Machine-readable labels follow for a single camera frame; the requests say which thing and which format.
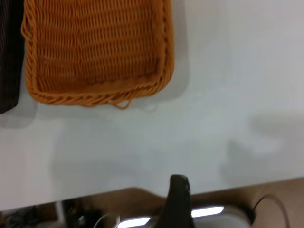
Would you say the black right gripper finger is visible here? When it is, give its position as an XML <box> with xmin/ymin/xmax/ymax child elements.
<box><xmin>158</xmin><ymin>174</ymin><xmax>194</xmax><ymax>228</ymax></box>

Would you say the orange wicker basket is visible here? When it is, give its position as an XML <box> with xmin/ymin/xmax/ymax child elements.
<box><xmin>20</xmin><ymin>0</ymin><xmax>175</xmax><ymax>110</ymax></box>

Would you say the black wicker basket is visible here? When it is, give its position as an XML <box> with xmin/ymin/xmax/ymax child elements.
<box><xmin>0</xmin><ymin>0</ymin><xmax>26</xmax><ymax>114</ymax></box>

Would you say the silver white metal housing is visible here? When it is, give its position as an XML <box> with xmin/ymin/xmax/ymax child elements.
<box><xmin>116</xmin><ymin>205</ymin><xmax>256</xmax><ymax>228</ymax></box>

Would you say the thin dark cable loop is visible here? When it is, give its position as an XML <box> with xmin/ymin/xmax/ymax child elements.
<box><xmin>253</xmin><ymin>194</ymin><xmax>292</xmax><ymax>228</ymax></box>

